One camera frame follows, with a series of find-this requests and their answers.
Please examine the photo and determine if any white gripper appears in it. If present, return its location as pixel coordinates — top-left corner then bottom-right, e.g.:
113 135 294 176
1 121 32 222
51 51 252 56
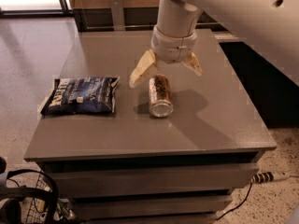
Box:
129 27 203 88

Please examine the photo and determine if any orange drink can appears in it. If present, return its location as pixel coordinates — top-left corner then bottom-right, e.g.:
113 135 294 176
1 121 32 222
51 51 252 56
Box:
149 74 174 118

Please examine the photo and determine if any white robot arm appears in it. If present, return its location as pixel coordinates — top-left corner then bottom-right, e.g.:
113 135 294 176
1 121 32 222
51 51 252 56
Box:
129 0 299 88

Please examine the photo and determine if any grey drawer cabinet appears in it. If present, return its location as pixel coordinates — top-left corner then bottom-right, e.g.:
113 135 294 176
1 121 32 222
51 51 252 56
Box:
25 30 276 224

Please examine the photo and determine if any blue chip bag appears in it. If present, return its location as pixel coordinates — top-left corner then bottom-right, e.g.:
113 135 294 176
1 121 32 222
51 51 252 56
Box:
38 77 119 116

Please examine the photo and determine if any white power strip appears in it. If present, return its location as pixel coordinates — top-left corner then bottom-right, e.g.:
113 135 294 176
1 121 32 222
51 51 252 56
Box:
250 172 298 184

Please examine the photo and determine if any left metal bracket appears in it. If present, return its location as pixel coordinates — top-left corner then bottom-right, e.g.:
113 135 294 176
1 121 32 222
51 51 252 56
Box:
109 0 125 31

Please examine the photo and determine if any black power cable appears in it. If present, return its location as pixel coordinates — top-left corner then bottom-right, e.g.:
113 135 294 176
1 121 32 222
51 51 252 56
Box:
215 180 254 221

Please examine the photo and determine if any black wire basket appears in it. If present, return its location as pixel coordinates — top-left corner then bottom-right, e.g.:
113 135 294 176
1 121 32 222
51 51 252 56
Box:
24 174 77 224

